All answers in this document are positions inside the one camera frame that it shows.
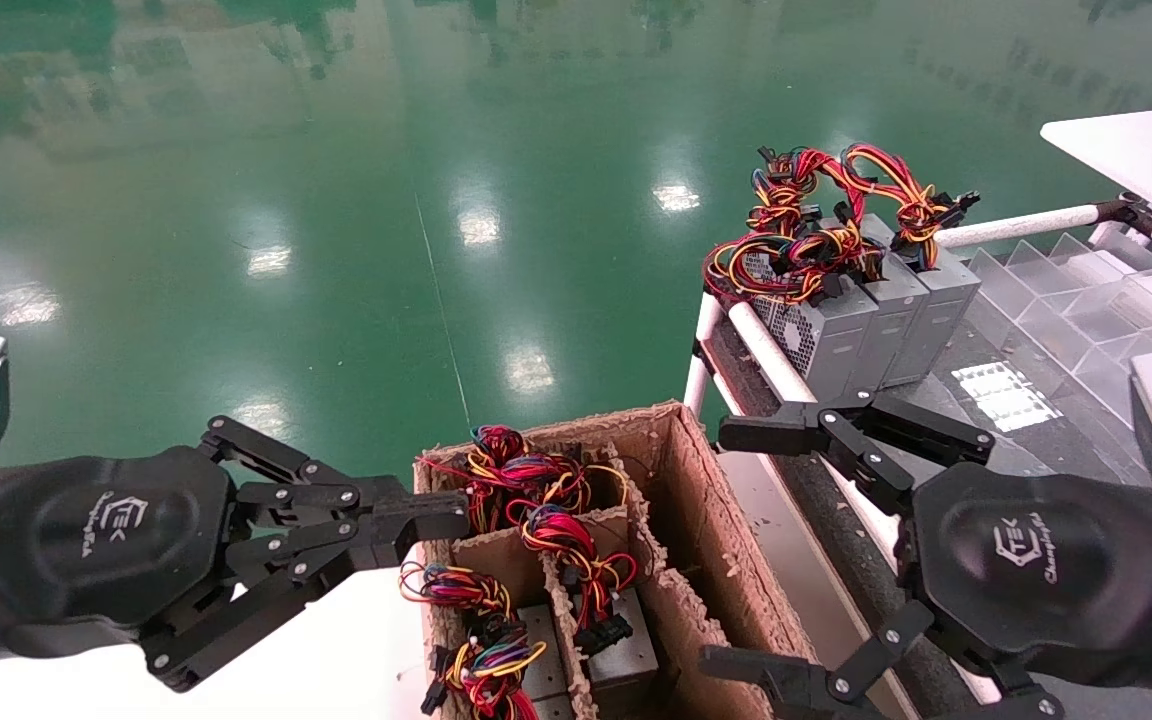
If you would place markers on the long white rack tube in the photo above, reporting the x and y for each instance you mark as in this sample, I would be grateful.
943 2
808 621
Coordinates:
766 350

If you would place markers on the flat cardboard cross divider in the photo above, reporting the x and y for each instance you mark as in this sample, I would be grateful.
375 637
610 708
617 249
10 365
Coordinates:
506 560

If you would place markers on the thin cardboard lengthwise divider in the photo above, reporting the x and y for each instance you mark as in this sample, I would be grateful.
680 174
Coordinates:
562 605

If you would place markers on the white label sticker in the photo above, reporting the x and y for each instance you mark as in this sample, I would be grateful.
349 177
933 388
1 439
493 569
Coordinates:
1006 395

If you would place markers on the black tube connector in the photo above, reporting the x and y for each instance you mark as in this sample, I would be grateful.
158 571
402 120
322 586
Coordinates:
1126 212

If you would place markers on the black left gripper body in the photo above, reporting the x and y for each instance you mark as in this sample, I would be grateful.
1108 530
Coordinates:
106 530

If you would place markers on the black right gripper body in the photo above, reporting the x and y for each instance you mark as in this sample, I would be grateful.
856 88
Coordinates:
1036 560

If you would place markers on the brown cardboard box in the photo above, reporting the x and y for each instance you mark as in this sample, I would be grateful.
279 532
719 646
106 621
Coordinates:
696 480

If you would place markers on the ragged cardboard lengthwise divider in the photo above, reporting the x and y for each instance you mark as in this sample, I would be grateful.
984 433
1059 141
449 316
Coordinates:
681 620

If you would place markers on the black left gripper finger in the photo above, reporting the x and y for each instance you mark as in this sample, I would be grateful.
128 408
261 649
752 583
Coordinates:
276 600
336 475

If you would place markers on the white board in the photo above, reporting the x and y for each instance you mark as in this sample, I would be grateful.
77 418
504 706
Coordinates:
1146 150

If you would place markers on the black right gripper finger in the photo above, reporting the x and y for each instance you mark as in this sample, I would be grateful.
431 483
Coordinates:
856 440
836 690

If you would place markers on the clear acrylic divider tray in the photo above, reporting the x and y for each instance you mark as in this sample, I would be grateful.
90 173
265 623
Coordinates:
1066 300

